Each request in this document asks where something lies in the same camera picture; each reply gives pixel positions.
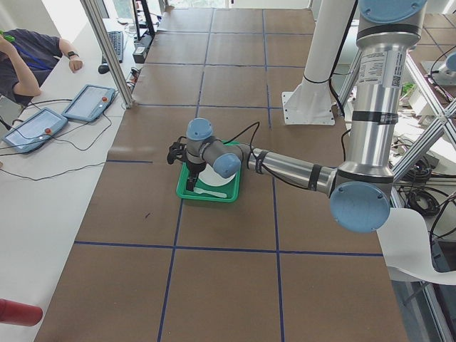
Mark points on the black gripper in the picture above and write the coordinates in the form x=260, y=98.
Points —
x=194, y=167

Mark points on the translucent plastic fork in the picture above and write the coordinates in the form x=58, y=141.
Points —
x=209, y=192

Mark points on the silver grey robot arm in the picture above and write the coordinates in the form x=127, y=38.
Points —
x=358, y=189

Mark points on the white round plate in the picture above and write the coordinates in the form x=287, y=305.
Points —
x=213, y=179

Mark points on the green plastic tray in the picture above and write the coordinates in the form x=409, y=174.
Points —
x=231, y=189

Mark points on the blue teach pendant far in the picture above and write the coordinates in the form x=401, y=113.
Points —
x=90, y=103

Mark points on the blue teach pendant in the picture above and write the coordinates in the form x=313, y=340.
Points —
x=90, y=103
x=35, y=131

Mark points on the black computer mouse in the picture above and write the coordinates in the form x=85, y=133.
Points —
x=103, y=68

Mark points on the black keyboard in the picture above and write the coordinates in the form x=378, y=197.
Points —
x=116, y=39

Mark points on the blue teach pendant near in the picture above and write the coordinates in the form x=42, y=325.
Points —
x=35, y=131

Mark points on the seated person in grey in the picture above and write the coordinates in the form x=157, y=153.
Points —
x=27, y=59

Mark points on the white paper sheet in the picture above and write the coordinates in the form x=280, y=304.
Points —
x=406, y=250

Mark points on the red cylinder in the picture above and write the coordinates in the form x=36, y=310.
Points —
x=20, y=314

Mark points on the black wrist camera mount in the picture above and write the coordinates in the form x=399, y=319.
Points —
x=177, y=151

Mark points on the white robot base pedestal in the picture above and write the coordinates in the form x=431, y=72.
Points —
x=310, y=102

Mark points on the aluminium frame post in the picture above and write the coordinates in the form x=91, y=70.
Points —
x=96, y=21

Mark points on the aluminium frame strut right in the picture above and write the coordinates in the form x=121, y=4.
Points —
x=439, y=126

